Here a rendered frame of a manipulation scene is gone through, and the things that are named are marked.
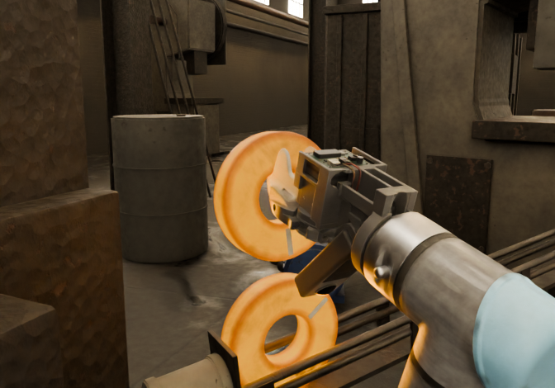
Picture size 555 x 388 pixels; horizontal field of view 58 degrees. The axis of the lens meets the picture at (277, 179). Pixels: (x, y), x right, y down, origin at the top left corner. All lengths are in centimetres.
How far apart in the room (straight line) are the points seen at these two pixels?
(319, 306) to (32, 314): 33
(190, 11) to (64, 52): 747
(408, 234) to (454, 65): 238
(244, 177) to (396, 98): 236
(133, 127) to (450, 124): 176
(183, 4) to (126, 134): 537
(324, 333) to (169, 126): 240
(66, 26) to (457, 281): 60
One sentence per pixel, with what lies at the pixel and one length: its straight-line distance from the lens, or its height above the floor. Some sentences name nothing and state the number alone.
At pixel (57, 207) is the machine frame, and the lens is 67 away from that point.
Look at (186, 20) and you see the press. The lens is 818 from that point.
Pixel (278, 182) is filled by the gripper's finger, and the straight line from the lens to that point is 56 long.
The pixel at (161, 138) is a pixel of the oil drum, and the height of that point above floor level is 76.
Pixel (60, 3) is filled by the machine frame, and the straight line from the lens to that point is 76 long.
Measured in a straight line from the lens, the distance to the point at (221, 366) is 61.
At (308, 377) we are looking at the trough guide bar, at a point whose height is 66.
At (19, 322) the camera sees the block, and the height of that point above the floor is 80.
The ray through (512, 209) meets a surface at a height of 45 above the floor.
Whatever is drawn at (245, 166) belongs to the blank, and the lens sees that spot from 56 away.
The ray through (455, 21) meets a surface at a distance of 279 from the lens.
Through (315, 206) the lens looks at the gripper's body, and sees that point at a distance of 48.
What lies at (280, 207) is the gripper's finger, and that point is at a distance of 51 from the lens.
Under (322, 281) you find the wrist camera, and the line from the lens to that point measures 51.
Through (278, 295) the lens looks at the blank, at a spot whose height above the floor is 77.
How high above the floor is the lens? 101
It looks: 10 degrees down
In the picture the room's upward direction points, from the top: straight up
